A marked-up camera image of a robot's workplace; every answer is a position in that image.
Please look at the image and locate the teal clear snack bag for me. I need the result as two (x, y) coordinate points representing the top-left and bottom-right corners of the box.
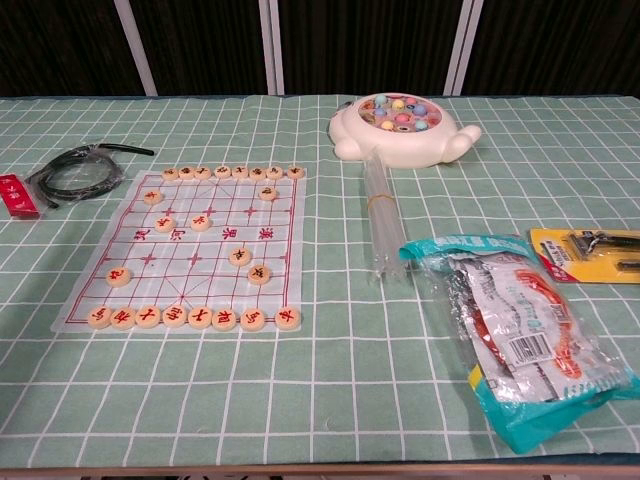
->
(398, 233), (640, 455)

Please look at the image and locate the translucent xiangqi board sheet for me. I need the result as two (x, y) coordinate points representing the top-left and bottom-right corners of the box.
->
(53, 167), (310, 335)

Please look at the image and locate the razor in yellow card pack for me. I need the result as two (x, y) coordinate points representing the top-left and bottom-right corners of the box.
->
(528, 227), (640, 285)

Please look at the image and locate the black cable in clear bag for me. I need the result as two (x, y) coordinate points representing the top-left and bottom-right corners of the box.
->
(24, 141), (155, 210)

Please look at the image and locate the small red box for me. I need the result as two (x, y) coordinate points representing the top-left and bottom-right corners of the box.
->
(0, 173), (42, 219)

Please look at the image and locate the white fishing game toy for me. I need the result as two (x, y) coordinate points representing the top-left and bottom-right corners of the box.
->
(328, 91), (483, 169)

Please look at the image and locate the green checkered tablecloth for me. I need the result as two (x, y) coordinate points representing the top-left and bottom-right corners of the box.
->
(0, 93), (640, 472)

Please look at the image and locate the clear plastic tube bundle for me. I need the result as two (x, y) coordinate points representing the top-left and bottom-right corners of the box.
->
(363, 152), (409, 286)

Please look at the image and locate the dark screen panel white frame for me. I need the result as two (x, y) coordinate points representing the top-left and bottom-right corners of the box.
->
(272, 0), (476, 96)
(0, 0), (157, 99)
(452, 0), (640, 97)
(124, 0), (275, 96)

